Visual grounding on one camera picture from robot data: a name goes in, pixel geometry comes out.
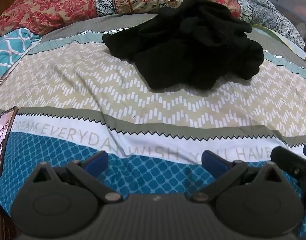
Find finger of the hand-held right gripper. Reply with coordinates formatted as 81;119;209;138
270;145;306;181

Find smartphone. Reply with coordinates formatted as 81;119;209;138
0;106;19;177

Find large clear storage bin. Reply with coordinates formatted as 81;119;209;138
268;0;306;32

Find black pants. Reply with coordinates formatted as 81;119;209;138
102;0;265;90

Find patterned zigzag bedsheet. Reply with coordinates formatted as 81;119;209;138
0;14;306;233

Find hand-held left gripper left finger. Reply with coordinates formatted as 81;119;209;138
30;151;123;203

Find teal white patterned pillow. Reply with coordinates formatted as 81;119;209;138
0;27;42;89

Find pale yellow cloth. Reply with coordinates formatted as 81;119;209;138
252;24;306;61

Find red and blue floral quilt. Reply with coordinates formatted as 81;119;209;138
0;0;306;49

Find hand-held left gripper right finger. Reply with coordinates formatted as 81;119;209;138
192;150;284;203

